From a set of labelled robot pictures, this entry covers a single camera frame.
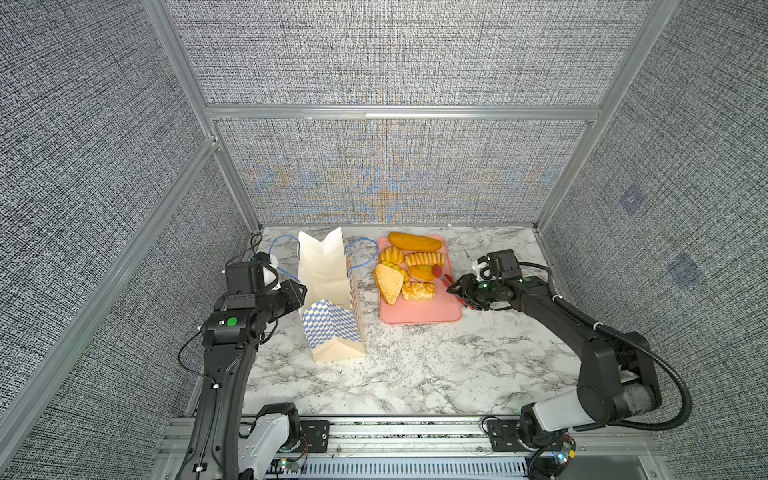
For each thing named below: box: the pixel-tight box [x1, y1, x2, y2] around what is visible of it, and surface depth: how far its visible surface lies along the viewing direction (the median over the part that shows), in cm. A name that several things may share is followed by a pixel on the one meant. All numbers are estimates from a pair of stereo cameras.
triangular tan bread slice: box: [374, 263, 404, 305], surface depth 99 cm
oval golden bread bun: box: [409, 265, 435, 281], surface depth 102 cm
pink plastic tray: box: [376, 232, 462, 324], surface depth 99 cm
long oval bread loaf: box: [388, 232, 443, 253], surface depth 111 cm
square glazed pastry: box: [402, 281, 436, 301], surface depth 97 cm
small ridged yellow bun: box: [379, 246, 404, 264], surface depth 108 cm
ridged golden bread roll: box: [404, 252, 445, 267], surface depth 106 cm
